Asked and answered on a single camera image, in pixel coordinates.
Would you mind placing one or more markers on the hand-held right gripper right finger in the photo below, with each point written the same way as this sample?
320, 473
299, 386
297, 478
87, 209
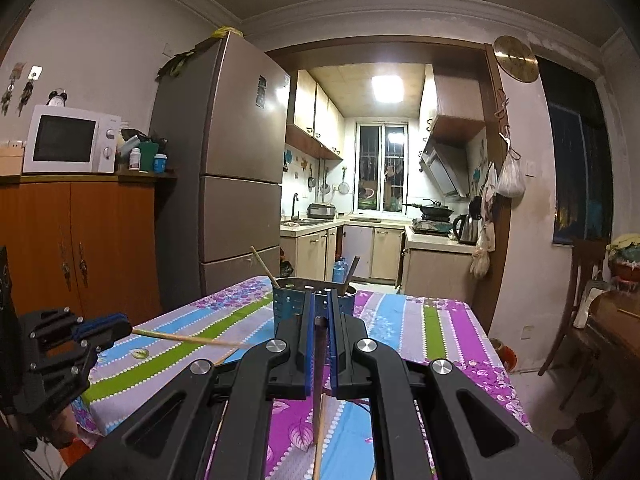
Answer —
334, 360

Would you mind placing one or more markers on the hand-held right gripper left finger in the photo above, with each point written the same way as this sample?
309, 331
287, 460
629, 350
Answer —
309, 360

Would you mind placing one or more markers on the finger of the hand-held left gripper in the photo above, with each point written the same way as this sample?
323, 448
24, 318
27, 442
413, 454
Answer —
100, 325
115, 337

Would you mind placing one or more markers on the dark brown chopstick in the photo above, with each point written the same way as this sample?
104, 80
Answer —
320, 360
351, 272

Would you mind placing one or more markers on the blue perforated utensil holder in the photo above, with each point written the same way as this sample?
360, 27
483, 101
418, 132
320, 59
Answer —
287, 305

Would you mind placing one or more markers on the orange wooden cabinet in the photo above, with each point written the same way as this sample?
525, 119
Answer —
110, 240

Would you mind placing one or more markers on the blue water jug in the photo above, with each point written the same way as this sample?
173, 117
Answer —
339, 271

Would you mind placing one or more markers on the striped floral tablecloth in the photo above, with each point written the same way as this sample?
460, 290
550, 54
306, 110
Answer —
440, 340

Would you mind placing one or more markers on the beige base cabinets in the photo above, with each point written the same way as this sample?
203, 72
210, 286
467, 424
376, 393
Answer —
380, 255

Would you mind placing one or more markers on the beige counter cabinet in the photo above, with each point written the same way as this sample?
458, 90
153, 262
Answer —
435, 275

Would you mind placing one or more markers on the kitchen faucet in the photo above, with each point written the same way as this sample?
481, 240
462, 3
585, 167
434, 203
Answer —
295, 205

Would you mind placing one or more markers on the gas stove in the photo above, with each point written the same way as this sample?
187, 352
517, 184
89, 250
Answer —
432, 226

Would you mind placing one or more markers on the white bottle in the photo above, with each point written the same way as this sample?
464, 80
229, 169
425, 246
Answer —
135, 160

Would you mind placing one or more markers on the orange bowl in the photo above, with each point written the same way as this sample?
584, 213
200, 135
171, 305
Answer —
505, 355

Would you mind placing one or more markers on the blue lidded jar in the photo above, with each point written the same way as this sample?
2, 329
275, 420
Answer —
160, 164

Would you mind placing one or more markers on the green container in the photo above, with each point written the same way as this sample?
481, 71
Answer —
148, 157

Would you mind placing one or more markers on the hanging pan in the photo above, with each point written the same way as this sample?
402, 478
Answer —
311, 182

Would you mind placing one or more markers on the beige hanging bag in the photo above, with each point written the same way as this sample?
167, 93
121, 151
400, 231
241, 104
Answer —
481, 257

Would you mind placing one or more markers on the black wok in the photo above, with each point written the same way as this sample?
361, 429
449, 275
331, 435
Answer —
432, 208

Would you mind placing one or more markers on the cardboard box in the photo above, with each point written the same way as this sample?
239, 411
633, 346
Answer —
10, 162

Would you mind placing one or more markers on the steel electric kettle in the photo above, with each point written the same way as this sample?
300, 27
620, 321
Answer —
467, 230

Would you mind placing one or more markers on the white microwave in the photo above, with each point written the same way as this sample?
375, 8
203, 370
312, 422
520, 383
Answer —
65, 140

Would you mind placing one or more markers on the kitchen window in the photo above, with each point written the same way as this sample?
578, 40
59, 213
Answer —
382, 165

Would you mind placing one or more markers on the range hood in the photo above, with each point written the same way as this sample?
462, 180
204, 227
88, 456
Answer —
445, 167

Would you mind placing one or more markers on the hanging cloths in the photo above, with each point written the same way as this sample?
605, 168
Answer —
487, 190

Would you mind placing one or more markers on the small alarm clock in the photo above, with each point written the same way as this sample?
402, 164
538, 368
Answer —
58, 99

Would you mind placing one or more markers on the brown refrigerator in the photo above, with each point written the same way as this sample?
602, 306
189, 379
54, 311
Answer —
240, 135

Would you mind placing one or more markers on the white plastic bag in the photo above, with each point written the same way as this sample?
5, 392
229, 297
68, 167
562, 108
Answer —
511, 177

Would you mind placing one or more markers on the wooden chair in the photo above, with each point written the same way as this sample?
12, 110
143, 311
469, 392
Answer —
582, 260

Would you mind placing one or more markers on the dark green leaves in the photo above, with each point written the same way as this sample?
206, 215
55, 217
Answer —
177, 62

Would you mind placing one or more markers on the ceiling light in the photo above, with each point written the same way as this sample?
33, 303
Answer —
387, 89

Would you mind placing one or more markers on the dark wooden table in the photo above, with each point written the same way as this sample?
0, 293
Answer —
615, 340

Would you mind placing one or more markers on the potted plant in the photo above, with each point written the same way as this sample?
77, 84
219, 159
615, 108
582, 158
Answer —
625, 260

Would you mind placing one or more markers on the yellow bag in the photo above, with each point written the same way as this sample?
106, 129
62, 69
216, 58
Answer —
225, 31

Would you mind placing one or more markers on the beige wall cabinets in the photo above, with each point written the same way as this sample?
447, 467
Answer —
312, 110

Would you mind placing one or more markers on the hanging wall ornament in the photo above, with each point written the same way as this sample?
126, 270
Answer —
7, 87
30, 80

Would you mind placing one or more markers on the wall switch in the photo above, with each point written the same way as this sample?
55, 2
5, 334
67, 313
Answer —
530, 168

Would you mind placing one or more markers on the brown wall cabinet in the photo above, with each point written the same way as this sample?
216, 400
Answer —
457, 105

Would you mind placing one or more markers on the gold wall clock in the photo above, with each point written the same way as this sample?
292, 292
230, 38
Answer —
516, 59

